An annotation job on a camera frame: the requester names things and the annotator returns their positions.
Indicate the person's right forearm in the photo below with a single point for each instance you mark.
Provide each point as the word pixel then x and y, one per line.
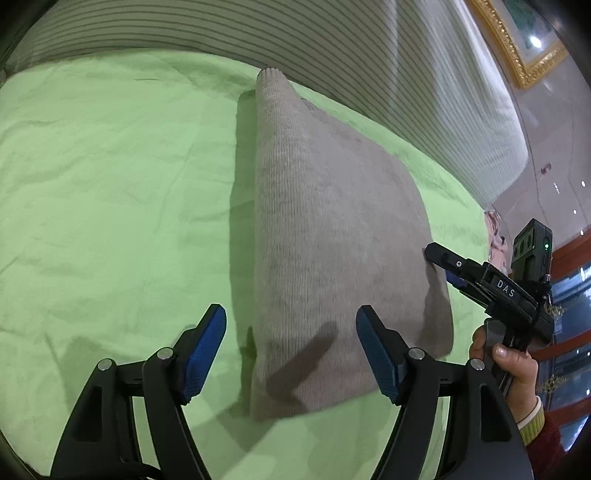
pixel 545 443

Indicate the green bed sheet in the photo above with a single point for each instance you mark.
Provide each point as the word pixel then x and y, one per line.
pixel 115 184

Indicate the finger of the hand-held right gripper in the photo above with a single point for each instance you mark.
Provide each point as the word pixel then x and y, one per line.
pixel 455 279
pixel 443 256

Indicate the red wooden cabinet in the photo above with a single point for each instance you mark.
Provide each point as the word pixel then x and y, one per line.
pixel 572 258

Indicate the person's right hand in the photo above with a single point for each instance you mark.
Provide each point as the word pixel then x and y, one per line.
pixel 521 374

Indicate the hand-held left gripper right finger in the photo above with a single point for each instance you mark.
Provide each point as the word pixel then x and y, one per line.
pixel 376 355

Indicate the gold framed landscape painting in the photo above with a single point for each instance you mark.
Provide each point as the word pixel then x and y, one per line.
pixel 517 55

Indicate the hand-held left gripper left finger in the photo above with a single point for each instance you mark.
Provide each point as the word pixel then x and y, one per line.
pixel 203 355

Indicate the beige knit sweater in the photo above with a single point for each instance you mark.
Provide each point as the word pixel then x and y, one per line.
pixel 323 230

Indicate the striped white bolster pillow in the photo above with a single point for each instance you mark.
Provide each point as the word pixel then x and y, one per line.
pixel 415 69

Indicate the pink floral cloth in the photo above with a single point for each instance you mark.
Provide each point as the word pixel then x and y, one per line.
pixel 496 240

